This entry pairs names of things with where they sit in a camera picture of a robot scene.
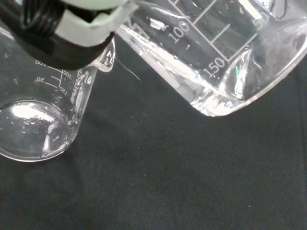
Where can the black bench cloth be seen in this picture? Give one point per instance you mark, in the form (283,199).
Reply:
(168,167)

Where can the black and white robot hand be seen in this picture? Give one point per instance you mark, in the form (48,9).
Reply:
(48,31)

